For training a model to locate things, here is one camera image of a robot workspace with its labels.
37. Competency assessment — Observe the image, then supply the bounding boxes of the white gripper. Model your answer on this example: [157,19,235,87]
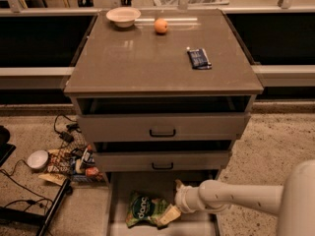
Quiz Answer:
[157,179,201,227]

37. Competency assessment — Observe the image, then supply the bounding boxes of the green rice chip bag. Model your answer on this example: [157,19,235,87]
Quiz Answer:
[125,191,169,228]

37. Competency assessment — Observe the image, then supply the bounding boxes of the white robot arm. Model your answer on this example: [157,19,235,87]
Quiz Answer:
[157,160,315,236]

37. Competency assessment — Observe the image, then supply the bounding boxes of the bottom grey drawer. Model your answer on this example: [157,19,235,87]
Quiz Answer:
[106,170,221,236]

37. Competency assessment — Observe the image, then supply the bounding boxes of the grey drawer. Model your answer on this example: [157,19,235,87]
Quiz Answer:
[106,170,221,236]
[94,141,230,172]
[74,95,253,143]

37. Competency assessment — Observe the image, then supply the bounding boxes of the middle grey drawer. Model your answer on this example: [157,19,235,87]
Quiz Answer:
[94,141,230,172]

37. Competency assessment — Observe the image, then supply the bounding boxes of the top grey drawer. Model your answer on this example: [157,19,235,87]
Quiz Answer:
[74,95,253,143]

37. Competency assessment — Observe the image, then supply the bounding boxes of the grey drawer cabinet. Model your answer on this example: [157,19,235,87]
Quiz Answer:
[65,10,263,233]

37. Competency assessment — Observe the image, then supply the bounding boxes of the white bowl on counter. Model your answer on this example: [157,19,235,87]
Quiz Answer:
[106,7,141,29]

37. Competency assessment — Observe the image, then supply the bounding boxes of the black power adapter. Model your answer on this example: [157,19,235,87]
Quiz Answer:
[60,132,74,143]

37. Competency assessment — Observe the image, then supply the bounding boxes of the dark blue snack packet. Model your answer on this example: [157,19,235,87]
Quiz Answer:
[186,48,212,70]

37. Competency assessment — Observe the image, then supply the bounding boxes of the white bowl on floor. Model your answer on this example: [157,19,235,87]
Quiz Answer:
[27,150,48,170]

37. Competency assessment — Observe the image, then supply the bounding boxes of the orange fruit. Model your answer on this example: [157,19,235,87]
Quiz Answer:
[154,19,168,34]

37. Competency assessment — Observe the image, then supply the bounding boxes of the wire basket of snacks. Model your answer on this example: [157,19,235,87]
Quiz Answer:
[38,145,105,186]

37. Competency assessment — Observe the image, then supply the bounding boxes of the black stand frame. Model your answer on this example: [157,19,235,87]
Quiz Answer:
[0,179,72,236]

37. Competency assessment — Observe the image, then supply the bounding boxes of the black cable on floor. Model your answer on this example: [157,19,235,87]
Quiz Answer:
[0,158,54,214]

